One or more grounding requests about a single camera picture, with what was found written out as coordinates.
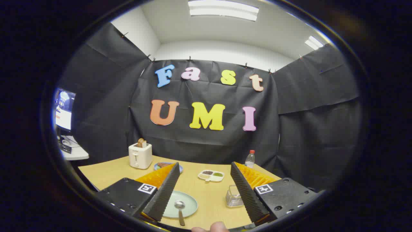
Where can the computer monitor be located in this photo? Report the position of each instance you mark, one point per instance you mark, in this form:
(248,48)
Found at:
(64,112)

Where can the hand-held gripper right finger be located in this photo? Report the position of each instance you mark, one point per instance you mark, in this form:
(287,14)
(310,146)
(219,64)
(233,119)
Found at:
(246,193)

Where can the white toaster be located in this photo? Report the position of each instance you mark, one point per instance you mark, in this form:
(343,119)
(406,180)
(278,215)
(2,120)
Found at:
(140,158)

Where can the white side table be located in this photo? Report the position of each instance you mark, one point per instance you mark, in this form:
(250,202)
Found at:
(77,154)

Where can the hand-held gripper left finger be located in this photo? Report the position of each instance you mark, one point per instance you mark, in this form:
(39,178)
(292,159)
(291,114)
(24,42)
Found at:
(164,193)

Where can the brown toast slice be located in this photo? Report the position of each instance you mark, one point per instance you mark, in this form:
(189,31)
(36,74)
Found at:
(142,143)

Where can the clear water bottle red cap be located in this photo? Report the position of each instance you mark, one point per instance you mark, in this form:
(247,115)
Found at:
(249,160)

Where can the long ceiling light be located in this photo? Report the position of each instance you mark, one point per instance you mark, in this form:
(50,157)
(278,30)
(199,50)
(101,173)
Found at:
(223,9)

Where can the pale green plate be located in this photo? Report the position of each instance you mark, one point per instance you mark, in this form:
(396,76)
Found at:
(190,206)

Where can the white divided dish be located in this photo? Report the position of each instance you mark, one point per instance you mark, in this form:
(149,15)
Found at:
(210,176)

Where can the brown steak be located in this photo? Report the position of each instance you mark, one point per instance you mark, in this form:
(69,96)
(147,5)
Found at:
(162,165)

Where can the small ceiling light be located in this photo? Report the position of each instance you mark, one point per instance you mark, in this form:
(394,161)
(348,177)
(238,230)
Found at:
(313,43)

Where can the blue plate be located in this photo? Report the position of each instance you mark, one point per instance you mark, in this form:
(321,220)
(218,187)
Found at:
(179,169)

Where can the small black device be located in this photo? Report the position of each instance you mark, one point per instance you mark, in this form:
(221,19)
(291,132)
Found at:
(66,148)

